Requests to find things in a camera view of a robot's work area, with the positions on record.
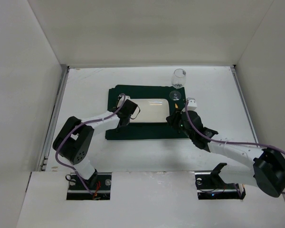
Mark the white rectangular plate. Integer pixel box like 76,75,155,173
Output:
130,99,170,123

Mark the dark green cloth placemat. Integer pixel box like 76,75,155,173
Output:
105,85,187,141

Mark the clear wine glass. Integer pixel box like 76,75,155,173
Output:
170,68,187,101

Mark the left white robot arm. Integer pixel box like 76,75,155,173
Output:
53,94,140,186

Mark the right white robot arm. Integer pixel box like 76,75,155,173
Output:
166,109,285,198

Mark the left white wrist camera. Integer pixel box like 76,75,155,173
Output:
116,94,130,108

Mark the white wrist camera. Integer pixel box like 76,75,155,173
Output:
186,97,197,111
116,94,130,108

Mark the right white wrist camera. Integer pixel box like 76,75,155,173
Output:
186,97,197,111

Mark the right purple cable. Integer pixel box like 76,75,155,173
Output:
184,99,285,198

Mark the purple cable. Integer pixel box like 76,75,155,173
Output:
184,99,285,198
55,93,126,193

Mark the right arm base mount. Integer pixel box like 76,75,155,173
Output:
194,171,246,200

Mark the right aluminium table rail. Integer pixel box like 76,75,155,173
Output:
230,65,258,142

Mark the aluminium table rail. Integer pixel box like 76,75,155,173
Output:
36,64,69,171
230,65,258,142

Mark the left aluminium table rail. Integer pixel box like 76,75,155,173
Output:
36,64,69,171

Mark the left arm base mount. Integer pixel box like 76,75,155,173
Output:
65,172,112,201

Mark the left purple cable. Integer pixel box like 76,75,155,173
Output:
55,93,126,193

